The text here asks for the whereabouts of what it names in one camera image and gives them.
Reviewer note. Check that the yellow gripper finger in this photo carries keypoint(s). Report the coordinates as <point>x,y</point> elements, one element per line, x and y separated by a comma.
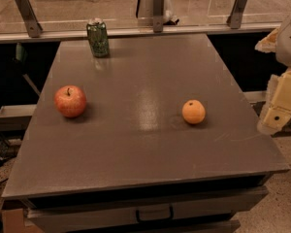
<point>268,43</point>
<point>276,112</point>

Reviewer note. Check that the red apple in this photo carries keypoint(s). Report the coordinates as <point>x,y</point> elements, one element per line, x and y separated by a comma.
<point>70,101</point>

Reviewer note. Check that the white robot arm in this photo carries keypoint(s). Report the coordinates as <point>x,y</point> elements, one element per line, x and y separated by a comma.
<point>283,43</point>

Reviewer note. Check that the green soda can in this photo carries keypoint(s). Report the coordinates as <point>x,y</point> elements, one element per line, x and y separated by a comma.
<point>97,37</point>

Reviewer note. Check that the orange fruit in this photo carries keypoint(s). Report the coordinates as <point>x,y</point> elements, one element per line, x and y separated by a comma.
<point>193,112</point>

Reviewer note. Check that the cardboard box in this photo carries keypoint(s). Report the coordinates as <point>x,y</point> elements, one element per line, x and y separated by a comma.
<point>14,222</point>

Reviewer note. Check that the right metal bracket post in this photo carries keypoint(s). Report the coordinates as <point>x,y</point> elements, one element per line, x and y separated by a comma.
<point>235,19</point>

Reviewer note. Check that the metal bracket post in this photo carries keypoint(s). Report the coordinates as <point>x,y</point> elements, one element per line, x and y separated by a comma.
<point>158,12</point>
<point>235,19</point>
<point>33,27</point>

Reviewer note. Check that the middle metal bracket post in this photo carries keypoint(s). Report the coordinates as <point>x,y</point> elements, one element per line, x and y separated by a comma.
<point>158,12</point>

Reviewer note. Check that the grey drawer with black handle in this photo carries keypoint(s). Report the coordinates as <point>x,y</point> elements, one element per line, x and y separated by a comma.
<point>207,212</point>

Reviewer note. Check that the horizontal metal rail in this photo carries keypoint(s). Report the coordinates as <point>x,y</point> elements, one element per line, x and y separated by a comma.
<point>75,35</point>

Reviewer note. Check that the left metal bracket post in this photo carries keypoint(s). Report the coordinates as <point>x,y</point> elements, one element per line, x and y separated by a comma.
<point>33,27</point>

